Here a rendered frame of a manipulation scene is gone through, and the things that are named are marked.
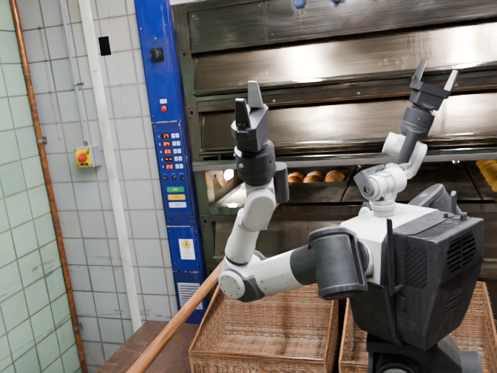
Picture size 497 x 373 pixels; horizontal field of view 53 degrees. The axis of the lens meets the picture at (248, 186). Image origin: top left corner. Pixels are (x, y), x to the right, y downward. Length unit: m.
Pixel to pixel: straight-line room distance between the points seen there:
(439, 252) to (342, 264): 0.21
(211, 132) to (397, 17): 0.92
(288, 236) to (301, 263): 1.15
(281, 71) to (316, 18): 0.25
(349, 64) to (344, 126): 0.25
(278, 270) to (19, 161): 1.75
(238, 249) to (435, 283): 0.46
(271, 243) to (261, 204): 1.21
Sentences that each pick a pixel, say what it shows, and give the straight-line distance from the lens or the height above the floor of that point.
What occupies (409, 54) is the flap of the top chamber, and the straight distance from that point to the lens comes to 2.10.
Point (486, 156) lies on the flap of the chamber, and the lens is 2.01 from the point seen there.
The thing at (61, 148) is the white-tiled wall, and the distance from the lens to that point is 2.71.
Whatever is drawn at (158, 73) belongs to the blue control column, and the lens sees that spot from 2.33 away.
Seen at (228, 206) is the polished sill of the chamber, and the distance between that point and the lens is 2.33.
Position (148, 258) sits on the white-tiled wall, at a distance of 2.61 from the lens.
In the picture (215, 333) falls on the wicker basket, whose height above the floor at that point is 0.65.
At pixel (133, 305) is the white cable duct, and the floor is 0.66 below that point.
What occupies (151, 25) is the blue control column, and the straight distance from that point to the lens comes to 2.34.
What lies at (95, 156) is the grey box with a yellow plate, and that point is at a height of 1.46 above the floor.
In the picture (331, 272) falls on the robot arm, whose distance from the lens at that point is 1.10.
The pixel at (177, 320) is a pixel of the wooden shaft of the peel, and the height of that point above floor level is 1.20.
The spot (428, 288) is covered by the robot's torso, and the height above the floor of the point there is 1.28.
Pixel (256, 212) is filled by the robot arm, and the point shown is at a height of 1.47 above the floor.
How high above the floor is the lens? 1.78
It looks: 13 degrees down
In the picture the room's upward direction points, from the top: 6 degrees counter-clockwise
